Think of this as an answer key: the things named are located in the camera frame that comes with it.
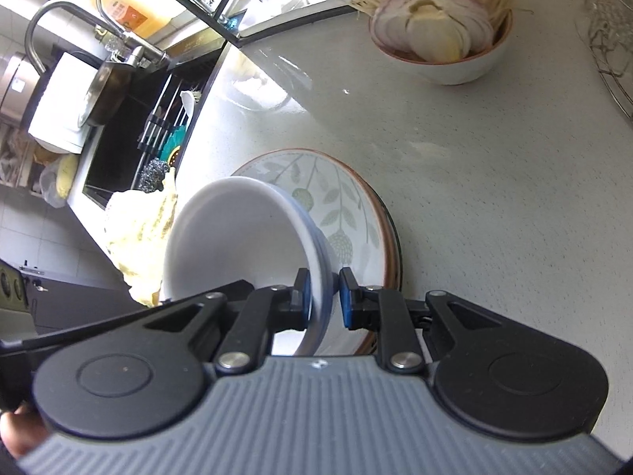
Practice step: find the teal scrubbing mat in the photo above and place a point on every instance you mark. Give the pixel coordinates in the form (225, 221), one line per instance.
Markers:
(175, 143)

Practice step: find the steel wool scourer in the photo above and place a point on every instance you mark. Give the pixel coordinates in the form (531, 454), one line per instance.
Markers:
(153, 175)

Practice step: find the yellow dishcloth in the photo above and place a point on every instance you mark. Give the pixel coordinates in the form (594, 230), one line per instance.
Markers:
(138, 237)

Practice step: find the black metal dish rack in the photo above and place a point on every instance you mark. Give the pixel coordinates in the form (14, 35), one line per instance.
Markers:
(212, 27)

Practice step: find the sliced red onion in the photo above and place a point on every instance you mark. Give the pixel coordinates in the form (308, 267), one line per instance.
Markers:
(430, 24)

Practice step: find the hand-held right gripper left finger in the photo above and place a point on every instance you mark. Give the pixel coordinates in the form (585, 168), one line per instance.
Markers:
(302, 297)

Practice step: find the white drip tray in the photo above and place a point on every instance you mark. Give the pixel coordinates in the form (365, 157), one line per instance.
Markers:
(296, 16)

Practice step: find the stainless steel pot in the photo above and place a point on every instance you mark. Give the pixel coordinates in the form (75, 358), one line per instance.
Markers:
(106, 94)

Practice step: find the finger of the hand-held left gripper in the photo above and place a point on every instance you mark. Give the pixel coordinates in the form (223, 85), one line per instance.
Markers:
(123, 319)

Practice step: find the yellow detergent bottle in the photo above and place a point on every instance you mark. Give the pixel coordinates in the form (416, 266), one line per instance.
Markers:
(133, 5)

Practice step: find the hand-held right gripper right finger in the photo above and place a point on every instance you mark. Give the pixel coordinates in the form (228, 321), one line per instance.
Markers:
(348, 302)

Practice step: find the tall grey kitchen faucet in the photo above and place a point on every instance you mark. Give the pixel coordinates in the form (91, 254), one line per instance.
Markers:
(59, 7)

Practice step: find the white plastic container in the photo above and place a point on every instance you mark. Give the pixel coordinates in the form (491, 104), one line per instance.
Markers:
(54, 104)

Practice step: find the person's left hand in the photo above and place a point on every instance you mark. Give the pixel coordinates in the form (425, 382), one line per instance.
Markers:
(20, 433)

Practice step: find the yellow plastic bag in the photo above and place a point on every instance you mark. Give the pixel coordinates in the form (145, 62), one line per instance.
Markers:
(62, 178)

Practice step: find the white bowl holding onion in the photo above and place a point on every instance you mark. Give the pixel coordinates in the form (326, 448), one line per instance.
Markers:
(460, 70)

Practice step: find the white plate dense leaf print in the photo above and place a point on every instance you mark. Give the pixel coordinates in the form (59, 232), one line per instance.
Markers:
(346, 208)

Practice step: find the stainless steel canister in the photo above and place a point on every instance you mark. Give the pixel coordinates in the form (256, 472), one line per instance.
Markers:
(17, 89)

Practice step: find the black kitchen sink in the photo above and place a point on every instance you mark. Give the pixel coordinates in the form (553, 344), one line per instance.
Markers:
(118, 158)

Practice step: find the roll-up sink drying rack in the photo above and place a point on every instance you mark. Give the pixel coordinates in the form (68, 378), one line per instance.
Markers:
(158, 128)

